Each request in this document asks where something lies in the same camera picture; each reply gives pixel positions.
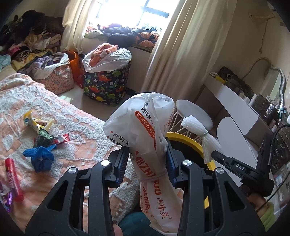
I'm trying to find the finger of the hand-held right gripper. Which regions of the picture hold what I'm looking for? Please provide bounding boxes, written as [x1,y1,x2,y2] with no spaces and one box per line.
[211,150,234,168]

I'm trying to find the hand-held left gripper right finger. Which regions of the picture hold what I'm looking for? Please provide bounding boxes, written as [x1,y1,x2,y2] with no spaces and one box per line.
[165,138,265,236]

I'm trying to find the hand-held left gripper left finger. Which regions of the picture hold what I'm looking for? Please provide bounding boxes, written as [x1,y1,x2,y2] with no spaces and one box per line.
[25,145,131,236]

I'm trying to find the long white foam net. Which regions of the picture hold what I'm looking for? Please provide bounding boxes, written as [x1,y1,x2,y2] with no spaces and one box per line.
[181,115,219,164]

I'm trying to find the yellow trash bin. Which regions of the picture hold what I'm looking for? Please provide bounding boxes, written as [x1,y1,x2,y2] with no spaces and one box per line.
[165,132,216,209]

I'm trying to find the white printed plastic bag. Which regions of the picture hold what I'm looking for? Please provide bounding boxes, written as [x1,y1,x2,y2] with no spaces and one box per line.
[103,92,185,234]

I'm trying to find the yellow snack wrapper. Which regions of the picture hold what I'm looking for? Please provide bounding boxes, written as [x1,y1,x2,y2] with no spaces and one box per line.
[23,110,55,135]

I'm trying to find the purple snack wrapper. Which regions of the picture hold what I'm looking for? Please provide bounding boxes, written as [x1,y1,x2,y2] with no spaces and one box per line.
[0,182,13,212]

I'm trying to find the person's right forearm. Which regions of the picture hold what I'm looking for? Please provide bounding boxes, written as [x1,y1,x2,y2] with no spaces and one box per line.
[259,202,277,231]

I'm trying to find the person's right hand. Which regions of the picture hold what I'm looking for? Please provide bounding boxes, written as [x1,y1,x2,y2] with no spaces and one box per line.
[246,193,269,212]

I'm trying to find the person's teal pants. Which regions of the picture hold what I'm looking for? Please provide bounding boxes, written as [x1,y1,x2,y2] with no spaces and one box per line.
[118,211,159,236]

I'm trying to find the white desk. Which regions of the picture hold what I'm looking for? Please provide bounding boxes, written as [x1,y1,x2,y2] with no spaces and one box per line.
[195,74,274,146]

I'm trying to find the red white snack wrapper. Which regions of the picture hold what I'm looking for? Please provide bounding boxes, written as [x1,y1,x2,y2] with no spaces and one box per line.
[53,133,70,145]

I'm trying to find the dark organizer box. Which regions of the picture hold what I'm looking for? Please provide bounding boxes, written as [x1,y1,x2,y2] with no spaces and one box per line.
[256,93,280,122]

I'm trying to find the dark camouflage bag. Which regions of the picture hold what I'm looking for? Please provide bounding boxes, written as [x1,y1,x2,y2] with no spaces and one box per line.
[218,66,254,97]

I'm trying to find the yellow box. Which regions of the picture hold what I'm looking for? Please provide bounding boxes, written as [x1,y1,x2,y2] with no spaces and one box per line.
[210,72,228,82]

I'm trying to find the blue plastic bag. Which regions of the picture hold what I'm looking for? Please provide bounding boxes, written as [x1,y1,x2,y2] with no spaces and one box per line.
[23,145,57,173]

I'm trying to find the dinosaur print fabric basket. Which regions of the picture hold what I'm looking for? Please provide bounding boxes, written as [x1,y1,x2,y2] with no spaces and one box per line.
[82,60,132,107]

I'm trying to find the dark green snack wrapper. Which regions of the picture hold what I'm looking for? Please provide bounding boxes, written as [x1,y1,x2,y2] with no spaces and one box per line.
[34,129,55,148]

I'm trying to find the wavy framed mirror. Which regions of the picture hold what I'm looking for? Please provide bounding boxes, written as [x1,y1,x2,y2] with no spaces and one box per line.
[264,66,286,109]

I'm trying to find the pink floral fabric basket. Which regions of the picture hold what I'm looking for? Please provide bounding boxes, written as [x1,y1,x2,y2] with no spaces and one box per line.
[35,61,75,95]

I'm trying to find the large white plastic bag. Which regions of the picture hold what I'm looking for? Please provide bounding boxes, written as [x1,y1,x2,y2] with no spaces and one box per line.
[82,46,132,73]

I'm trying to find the red snack wrapper tube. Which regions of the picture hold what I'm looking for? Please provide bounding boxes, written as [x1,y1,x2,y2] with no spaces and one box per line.
[5,158,24,201]

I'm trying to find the orange bag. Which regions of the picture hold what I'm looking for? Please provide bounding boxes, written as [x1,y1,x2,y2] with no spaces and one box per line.
[66,50,85,89]

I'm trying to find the cream curtain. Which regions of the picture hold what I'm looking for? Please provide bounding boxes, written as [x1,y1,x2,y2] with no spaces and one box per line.
[140,0,238,105]
[61,0,105,55]

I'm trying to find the orange clothes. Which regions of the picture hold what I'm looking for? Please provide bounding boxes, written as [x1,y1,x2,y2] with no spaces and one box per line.
[89,43,119,67]

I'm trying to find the crumpled white plastic bag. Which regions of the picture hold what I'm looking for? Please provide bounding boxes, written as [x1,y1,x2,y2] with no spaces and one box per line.
[32,52,69,80]

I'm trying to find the pile of dark clothes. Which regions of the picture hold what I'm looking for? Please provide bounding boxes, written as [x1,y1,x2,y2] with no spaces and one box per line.
[85,23,162,48]

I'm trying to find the lavender garment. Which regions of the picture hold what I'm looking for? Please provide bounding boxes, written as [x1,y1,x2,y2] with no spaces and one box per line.
[29,56,60,73]

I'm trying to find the dark framed window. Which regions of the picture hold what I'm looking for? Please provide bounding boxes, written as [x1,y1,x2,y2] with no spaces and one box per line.
[93,0,179,25]

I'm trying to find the light blue garment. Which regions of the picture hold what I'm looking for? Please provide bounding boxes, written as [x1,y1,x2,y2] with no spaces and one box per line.
[0,55,12,70]

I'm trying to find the white wire stool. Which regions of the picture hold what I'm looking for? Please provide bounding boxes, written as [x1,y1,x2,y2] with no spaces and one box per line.
[168,99,214,146]

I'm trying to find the grey curved cable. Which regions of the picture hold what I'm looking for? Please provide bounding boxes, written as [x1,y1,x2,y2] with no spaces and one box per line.
[242,57,273,81]

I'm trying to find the cream wall cord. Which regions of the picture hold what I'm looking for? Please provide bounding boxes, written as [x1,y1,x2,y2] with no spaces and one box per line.
[249,13,275,54]

